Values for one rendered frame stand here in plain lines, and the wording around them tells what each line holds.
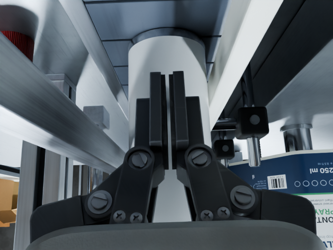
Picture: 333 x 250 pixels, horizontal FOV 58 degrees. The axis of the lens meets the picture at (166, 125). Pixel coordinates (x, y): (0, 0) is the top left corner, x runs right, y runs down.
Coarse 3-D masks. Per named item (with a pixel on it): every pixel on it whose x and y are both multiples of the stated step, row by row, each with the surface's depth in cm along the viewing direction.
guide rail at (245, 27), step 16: (240, 0) 12; (256, 0) 10; (272, 0) 10; (240, 16) 12; (256, 16) 11; (272, 16) 11; (224, 32) 15; (240, 32) 12; (256, 32) 12; (224, 48) 15; (240, 48) 13; (256, 48) 14; (224, 64) 15; (240, 64) 15; (208, 80) 22; (224, 80) 17; (208, 96) 22; (224, 96) 20
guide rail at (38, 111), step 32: (0, 32) 6; (0, 64) 5; (32, 64) 7; (0, 96) 5; (32, 96) 7; (64, 96) 9; (0, 128) 7; (32, 128) 7; (64, 128) 9; (96, 128) 12; (96, 160) 13
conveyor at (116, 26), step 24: (96, 0) 15; (120, 0) 16; (144, 0) 16; (168, 0) 16; (192, 0) 16; (216, 0) 16; (96, 24) 17; (120, 24) 17; (144, 24) 18; (168, 24) 18; (192, 24) 18; (216, 24) 18; (120, 48) 20; (216, 48) 21; (120, 72) 24
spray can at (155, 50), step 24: (144, 48) 18; (168, 48) 18; (192, 48) 18; (144, 72) 18; (168, 72) 17; (192, 72) 18; (144, 96) 17; (168, 96) 17; (168, 120) 16; (168, 144) 16; (168, 192) 16; (168, 216) 15
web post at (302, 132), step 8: (280, 128) 45; (288, 128) 44; (296, 128) 44; (304, 128) 44; (312, 128) 44; (288, 136) 44; (296, 136) 43; (304, 136) 43; (288, 144) 44; (296, 144) 43; (304, 144) 43
